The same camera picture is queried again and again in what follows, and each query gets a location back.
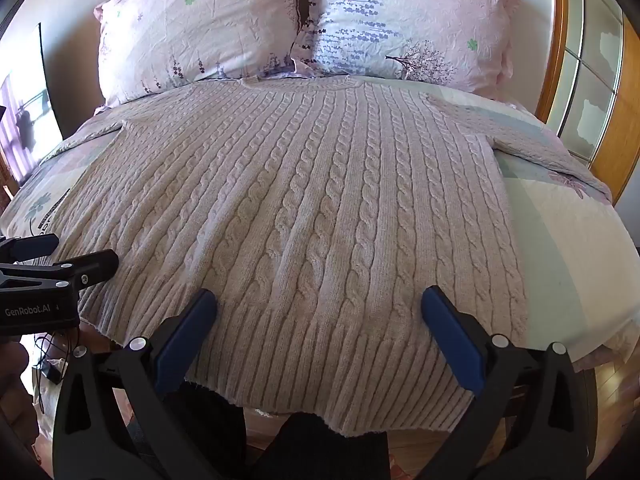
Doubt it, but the person's leg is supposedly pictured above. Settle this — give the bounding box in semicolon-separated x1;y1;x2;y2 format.
250;411;392;480
176;384;247;480

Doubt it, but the pink floral pillow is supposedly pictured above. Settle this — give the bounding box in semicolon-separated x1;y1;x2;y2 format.
94;0;302;109

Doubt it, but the person's right leg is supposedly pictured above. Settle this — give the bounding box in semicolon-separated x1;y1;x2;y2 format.
250;411;392;480

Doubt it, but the black charger with cable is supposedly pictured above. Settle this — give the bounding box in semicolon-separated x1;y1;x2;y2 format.
31;329;83;413

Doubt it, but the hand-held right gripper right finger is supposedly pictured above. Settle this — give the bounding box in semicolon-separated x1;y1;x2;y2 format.
420;285;589;480

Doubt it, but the pink pillow with tree print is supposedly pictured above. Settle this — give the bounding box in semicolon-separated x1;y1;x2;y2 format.
291;0;532;102

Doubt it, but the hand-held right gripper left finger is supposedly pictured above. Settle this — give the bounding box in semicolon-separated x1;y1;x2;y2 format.
52;287;247;480

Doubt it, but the beige cable knit sweater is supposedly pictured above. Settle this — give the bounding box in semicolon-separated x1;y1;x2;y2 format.
47;76;615;437

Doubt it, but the wooden headboard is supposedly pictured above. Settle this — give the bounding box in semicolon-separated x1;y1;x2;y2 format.
536;0;572;128

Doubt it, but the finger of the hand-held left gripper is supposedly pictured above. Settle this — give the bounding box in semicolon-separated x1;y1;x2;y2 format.
0;249;120;295
0;233;60;262

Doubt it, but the person's left leg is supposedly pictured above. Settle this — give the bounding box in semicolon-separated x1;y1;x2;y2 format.
176;384;247;480

